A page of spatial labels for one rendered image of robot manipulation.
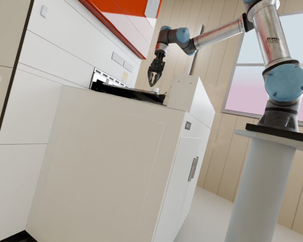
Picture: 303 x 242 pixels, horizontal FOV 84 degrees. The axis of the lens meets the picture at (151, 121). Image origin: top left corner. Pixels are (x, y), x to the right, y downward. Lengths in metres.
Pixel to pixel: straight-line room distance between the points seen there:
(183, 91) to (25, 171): 0.78
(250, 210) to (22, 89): 1.04
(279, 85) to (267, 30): 0.24
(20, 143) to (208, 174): 2.28
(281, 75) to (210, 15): 2.76
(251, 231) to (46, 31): 1.16
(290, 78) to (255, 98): 1.86
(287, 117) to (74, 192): 0.93
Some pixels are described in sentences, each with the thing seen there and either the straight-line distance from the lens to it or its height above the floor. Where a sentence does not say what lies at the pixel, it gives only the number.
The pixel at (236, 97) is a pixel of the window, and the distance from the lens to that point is 2.63.
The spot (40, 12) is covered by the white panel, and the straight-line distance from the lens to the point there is 0.91.
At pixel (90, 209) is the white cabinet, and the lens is 0.80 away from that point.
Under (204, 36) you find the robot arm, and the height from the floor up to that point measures 1.30.
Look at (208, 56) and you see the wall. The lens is 3.01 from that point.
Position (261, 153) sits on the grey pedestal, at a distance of 0.83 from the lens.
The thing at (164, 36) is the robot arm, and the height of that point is 1.25.
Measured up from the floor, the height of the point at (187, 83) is 0.93.
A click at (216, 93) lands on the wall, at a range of 2.73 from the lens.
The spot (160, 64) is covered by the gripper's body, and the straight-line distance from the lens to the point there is 1.04.
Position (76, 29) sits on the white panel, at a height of 1.09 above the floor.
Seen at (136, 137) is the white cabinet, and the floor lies 0.69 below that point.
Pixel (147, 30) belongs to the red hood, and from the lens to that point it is 1.45.
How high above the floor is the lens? 0.76
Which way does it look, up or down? level
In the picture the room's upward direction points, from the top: 15 degrees clockwise
